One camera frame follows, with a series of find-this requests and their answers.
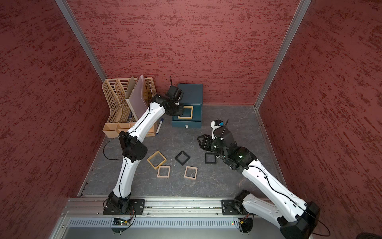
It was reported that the yellow brooch box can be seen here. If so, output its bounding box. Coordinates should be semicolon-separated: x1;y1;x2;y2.
178;106;194;120

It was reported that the teal top drawer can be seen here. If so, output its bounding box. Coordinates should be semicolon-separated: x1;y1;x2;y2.
171;104;203;128

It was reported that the yellow brooch box diamond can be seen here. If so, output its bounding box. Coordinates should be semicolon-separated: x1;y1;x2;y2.
147;150;167;170

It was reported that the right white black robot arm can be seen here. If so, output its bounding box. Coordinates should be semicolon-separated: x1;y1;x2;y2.
197;127;320;239

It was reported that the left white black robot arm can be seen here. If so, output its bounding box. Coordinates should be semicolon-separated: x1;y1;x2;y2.
106;95;183;214

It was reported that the black brooch box right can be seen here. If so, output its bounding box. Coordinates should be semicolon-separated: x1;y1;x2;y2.
205;152;217;165

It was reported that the teal drawer cabinet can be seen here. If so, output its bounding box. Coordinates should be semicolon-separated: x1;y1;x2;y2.
178;84;203;105

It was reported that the black brooch box diamond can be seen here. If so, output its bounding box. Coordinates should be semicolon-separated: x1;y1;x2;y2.
175;150;191;166

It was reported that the pink brooch box right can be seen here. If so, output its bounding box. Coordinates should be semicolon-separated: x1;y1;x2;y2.
184;166;198;180

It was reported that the pink brooch box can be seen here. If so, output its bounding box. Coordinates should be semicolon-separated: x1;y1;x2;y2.
157;165;171;179
184;166;198;180

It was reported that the pink brooch box left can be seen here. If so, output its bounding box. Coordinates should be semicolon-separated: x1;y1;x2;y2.
157;165;171;179

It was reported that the blue white marker pen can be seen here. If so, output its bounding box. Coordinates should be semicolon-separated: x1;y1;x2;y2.
156;118;164;135

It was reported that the pink folder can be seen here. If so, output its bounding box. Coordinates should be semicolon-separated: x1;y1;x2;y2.
125;75;148;121

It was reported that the brown cardboard divider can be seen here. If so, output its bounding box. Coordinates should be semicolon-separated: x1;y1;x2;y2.
125;76;135;99

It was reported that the tan plastic file organizer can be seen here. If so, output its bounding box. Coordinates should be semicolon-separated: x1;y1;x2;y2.
102;77;157;138

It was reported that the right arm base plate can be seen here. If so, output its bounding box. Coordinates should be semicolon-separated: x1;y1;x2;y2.
221;199;248;216

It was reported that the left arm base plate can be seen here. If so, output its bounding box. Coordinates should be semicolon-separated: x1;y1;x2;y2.
103;199;145;216

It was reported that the aluminium mounting rail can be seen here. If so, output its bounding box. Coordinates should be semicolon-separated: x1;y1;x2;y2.
60;196;224;218

